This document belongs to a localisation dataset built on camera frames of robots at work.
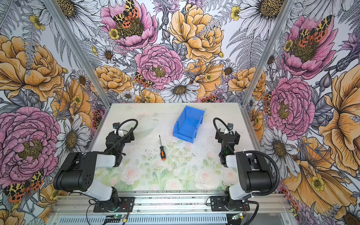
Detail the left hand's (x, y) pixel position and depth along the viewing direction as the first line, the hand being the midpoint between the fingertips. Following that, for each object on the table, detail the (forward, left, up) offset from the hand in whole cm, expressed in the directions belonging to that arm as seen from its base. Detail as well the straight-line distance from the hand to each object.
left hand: (125, 131), depth 94 cm
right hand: (-2, -66, 0) cm, 66 cm away
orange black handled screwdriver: (-11, -24, -6) cm, 27 cm away
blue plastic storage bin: (+13, -41, -9) cm, 44 cm away
